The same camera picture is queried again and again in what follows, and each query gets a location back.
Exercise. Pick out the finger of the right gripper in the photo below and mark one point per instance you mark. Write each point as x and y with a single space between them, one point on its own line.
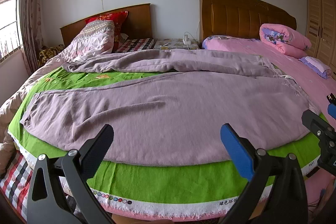
318 126

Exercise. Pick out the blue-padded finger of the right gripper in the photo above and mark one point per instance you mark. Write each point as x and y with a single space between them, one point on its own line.
331 109

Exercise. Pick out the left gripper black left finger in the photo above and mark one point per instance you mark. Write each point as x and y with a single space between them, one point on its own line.
47 202

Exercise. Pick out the lilac fleece pants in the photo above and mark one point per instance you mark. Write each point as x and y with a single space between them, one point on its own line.
173 116

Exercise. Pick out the pink bed sheet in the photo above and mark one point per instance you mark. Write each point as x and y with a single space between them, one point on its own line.
320 185

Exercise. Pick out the small purple pillow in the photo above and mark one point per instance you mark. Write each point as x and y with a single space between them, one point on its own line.
317 66

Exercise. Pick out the red plaid bed sheet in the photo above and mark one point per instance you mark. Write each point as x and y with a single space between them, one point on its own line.
15 184

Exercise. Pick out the folded pink floral quilt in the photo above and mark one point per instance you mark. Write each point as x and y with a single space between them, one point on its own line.
284 39

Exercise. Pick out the beige wooden wardrobe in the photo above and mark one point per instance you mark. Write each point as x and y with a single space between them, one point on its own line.
320 31

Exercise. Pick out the green cartoon blanket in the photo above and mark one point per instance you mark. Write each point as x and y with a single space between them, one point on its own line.
214 185

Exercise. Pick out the yellow brown patterned cloth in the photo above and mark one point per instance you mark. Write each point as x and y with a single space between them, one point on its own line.
46 53

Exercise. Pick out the right brown padded headboard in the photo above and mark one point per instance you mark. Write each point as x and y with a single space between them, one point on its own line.
239 18

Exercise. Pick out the barred window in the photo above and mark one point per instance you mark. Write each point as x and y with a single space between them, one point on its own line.
10 31

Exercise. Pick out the white power strip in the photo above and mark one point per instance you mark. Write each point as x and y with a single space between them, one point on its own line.
186 39

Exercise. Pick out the floral covered nightstand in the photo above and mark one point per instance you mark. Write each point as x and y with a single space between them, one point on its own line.
169 44

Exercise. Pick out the red embroidered pillow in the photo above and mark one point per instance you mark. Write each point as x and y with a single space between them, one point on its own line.
118 18

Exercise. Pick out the left wooden headboard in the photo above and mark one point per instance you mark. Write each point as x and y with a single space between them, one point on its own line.
137 24

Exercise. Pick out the patterned brown curtain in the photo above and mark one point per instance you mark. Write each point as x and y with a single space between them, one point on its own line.
31 32

